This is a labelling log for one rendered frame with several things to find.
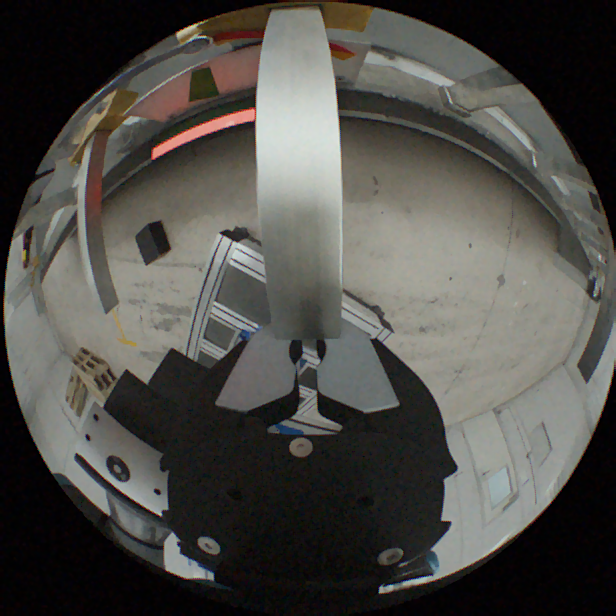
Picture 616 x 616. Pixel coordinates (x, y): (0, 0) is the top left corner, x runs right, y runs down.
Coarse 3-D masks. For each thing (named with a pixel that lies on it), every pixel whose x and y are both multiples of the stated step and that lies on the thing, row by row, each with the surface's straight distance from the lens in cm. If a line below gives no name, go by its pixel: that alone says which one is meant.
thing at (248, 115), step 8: (240, 112) 28; (248, 112) 28; (216, 120) 29; (224, 120) 28; (232, 120) 28; (240, 120) 27; (248, 120) 27; (200, 128) 30; (208, 128) 29; (216, 128) 28; (184, 136) 31; (192, 136) 30; (168, 144) 33; (176, 144) 31; (160, 152) 33
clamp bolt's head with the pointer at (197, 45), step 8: (200, 32) 20; (208, 32) 20; (232, 32) 20; (240, 32) 20; (248, 32) 20; (256, 32) 20; (264, 32) 21; (200, 40) 19; (216, 40) 21; (184, 48) 20; (192, 48) 20; (200, 48) 20; (336, 48) 23; (344, 48) 23
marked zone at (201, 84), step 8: (192, 72) 25; (200, 72) 25; (208, 72) 25; (192, 80) 26; (200, 80) 27; (208, 80) 27; (192, 88) 28; (200, 88) 28; (208, 88) 28; (216, 88) 29; (192, 96) 30; (200, 96) 30; (208, 96) 30
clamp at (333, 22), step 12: (228, 12) 20; (240, 12) 19; (252, 12) 19; (264, 12) 19; (324, 12) 20; (336, 12) 20; (348, 12) 20; (360, 12) 20; (204, 24) 20; (216, 24) 20; (228, 24) 20; (240, 24) 20; (252, 24) 20; (264, 24) 20; (324, 24) 21; (336, 24) 21; (348, 24) 21; (360, 24) 21; (180, 36) 21
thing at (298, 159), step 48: (288, 48) 11; (288, 96) 9; (336, 96) 9; (288, 144) 8; (336, 144) 8; (288, 192) 7; (336, 192) 7; (288, 240) 7; (336, 240) 7; (288, 288) 8; (336, 288) 8; (288, 336) 9; (336, 336) 9
